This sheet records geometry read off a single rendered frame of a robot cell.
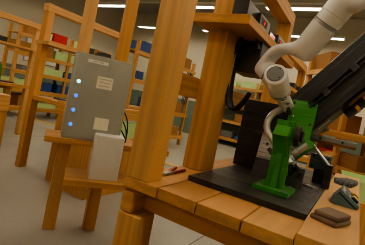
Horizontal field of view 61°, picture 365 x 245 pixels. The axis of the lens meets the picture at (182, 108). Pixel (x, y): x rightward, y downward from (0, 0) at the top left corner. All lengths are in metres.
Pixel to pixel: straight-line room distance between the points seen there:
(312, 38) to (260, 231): 0.64
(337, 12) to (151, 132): 0.70
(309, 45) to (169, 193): 0.68
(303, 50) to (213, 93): 0.41
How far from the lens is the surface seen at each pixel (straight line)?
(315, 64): 5.79
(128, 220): 1.11
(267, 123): 1.45
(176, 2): 1.06
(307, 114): 1.49
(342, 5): 1.14
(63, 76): 9.17
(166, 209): 1.11
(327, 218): 1.03
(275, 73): 1.18
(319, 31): 1.15
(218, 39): 1.39
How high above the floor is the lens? 1.16
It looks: 1 degrees down
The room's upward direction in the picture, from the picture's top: 11 degrees clockwise
